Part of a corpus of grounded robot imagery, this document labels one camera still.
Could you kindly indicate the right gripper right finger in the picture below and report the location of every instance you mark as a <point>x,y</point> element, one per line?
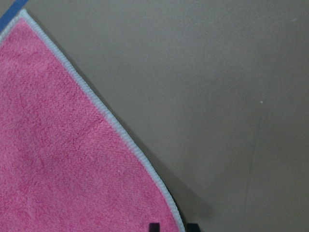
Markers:
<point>193,227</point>

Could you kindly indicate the pink and grey towel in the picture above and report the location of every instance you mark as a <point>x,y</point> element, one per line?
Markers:
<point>66,163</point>

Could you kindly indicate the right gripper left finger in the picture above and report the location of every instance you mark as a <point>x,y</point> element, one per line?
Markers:
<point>154,227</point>

